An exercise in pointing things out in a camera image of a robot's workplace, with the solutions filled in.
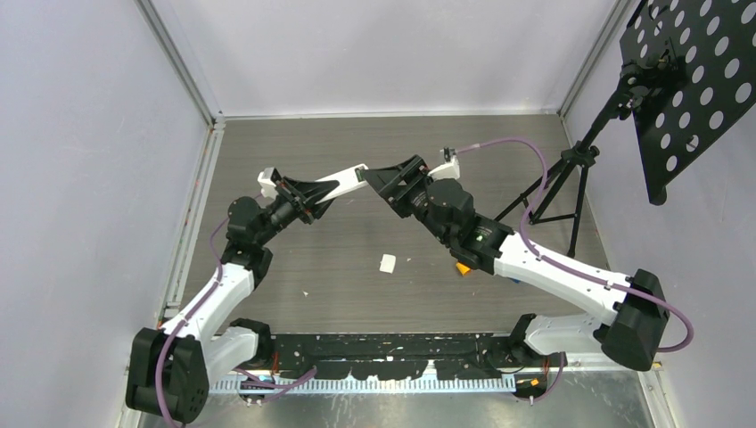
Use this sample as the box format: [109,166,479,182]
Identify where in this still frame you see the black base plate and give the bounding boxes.
[241,333,567,399]

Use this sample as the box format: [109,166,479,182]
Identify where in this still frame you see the white remote control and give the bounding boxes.
[317,163,368,204]

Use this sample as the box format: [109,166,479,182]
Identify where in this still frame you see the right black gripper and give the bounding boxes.
[362,154,452,244]

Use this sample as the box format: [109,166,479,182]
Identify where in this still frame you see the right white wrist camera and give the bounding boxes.
[428,147,461,180]

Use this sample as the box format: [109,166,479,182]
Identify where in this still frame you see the white battery cover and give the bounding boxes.
[379,253,397,274]

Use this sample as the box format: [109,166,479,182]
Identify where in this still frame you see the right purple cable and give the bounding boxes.
[456,136,695,405]

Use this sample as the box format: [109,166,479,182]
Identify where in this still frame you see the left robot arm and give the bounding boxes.
[125,177,341,427]

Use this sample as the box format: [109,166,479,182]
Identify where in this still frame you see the black perforated panel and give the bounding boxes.
[620,0,755,206]

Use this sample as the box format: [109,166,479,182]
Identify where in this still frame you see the aluminium frame rail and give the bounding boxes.
[124,348,662,396]

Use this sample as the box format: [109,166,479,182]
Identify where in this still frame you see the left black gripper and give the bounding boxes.
[256,177,341,247]

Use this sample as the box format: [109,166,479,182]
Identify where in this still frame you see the black tripod stand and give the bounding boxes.
[495,55,686,258]

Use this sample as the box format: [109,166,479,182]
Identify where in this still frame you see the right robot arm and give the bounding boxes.
[357,156,670,372]

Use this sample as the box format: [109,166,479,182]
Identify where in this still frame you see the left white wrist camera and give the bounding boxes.
[258,167,283,200]

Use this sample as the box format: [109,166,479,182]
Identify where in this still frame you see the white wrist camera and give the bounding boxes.
[428,147,461,180]
[258,167,283,200]

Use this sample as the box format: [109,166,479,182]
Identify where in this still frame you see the orange block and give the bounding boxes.
[456,262,472,276]

